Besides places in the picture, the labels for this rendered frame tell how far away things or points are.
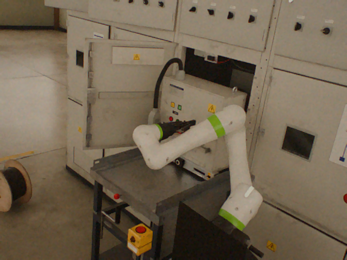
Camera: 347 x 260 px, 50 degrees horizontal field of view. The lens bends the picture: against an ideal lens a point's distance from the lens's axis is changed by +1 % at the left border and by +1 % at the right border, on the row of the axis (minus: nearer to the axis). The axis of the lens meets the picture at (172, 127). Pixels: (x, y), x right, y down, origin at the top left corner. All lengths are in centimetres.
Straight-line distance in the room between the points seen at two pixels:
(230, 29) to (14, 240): 220
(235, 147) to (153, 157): 43
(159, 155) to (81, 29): 191
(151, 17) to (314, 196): 151
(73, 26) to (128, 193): 189
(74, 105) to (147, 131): 194
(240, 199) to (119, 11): 158
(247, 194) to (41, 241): 191
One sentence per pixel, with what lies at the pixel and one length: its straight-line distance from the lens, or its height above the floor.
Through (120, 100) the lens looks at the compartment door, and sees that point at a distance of 249.
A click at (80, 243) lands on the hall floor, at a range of 306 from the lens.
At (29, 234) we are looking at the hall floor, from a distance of 319.
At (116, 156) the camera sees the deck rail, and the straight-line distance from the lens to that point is 234.
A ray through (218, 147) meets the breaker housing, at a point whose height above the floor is 108.
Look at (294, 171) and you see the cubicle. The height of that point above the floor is 107.
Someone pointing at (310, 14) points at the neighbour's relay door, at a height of 187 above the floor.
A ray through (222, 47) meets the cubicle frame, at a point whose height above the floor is 162.
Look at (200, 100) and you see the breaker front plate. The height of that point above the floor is 133.
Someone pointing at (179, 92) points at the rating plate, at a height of 133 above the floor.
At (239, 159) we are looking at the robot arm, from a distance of 186.
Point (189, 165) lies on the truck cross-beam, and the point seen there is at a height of 90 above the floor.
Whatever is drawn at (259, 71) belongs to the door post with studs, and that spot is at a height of 154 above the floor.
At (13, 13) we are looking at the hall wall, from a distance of 1352.
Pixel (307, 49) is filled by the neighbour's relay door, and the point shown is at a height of 171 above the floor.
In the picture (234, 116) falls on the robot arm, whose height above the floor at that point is 139.
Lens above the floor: 193
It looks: 21 degrees down
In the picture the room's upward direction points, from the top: 7 degrees clockwise
